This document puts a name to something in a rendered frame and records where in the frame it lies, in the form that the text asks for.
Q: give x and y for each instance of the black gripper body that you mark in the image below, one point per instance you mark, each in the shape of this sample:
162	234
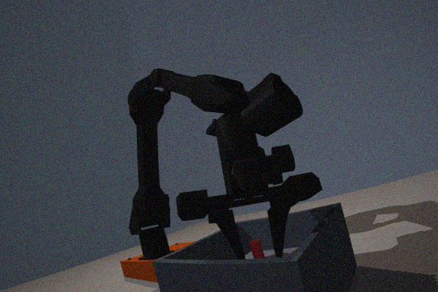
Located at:
194	205

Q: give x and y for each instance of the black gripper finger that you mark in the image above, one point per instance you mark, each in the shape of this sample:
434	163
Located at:
225	221
277	216

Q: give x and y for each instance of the dark red peg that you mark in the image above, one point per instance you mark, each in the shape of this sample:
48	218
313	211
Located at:
256	248

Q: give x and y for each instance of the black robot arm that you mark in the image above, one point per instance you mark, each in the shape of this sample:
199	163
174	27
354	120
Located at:
268	107

